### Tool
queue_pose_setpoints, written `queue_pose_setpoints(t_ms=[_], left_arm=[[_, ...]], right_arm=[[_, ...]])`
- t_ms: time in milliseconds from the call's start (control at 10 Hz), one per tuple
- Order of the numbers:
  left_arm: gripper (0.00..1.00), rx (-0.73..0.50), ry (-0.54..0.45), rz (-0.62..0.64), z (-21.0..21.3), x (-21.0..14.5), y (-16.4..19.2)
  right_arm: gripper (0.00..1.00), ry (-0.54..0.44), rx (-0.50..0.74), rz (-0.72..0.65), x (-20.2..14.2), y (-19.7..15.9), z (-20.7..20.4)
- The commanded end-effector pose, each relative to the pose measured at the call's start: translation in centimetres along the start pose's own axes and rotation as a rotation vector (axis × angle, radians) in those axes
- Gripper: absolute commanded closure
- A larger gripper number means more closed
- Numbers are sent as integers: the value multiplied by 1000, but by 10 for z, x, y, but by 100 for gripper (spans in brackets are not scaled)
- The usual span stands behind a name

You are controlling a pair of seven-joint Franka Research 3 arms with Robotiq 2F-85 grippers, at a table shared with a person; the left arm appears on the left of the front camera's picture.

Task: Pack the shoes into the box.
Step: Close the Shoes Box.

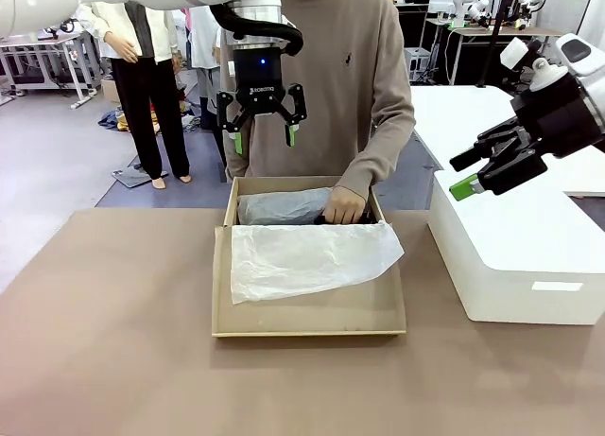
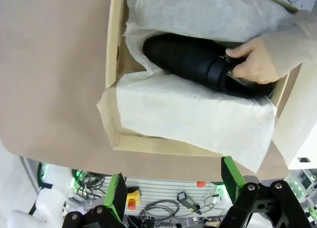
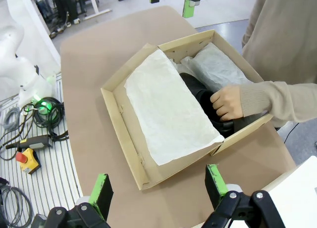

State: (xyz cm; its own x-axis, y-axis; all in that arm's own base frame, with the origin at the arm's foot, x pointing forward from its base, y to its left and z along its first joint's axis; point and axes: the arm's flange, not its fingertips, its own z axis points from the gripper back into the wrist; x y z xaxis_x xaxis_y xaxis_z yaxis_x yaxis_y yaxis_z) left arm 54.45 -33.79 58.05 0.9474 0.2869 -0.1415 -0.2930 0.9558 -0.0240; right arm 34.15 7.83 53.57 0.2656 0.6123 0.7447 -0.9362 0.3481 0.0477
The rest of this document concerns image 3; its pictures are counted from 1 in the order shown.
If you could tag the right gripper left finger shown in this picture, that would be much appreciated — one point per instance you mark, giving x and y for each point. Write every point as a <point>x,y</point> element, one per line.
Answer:
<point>101,193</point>

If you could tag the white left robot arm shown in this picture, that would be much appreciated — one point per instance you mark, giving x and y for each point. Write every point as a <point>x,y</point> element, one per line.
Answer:
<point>27,79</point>

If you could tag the yellow emergency stop button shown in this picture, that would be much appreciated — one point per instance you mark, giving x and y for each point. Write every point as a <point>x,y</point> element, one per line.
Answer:
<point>28,161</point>

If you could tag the person left hand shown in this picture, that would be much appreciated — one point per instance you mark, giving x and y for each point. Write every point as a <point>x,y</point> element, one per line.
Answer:
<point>227,103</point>

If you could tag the person left forearm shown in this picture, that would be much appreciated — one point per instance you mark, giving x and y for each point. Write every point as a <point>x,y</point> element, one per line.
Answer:
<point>277,99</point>

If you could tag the white leg workbench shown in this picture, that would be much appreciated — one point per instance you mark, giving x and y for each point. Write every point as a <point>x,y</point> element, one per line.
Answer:
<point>91,5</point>

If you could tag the white tissue paper sheet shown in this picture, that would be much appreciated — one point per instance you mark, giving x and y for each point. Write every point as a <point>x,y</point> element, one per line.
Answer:
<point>168,106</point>

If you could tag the brown cardboard shoe box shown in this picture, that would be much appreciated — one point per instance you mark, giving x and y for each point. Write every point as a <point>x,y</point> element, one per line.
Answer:
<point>128,139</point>

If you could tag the white slatted base platform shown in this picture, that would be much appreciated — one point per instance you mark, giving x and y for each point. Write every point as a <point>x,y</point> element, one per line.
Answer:
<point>59,176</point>

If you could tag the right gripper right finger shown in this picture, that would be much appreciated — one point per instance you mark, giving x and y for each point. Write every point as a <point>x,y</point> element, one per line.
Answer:
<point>218,186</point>

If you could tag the black leather loafer shoe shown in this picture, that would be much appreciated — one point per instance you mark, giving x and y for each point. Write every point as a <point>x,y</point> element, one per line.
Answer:
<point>200,92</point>

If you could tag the white side table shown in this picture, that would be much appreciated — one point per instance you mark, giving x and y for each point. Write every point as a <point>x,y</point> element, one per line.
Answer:
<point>294,200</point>

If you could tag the person beige sweater torso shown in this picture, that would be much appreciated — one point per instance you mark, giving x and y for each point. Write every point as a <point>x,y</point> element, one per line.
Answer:
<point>284,27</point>

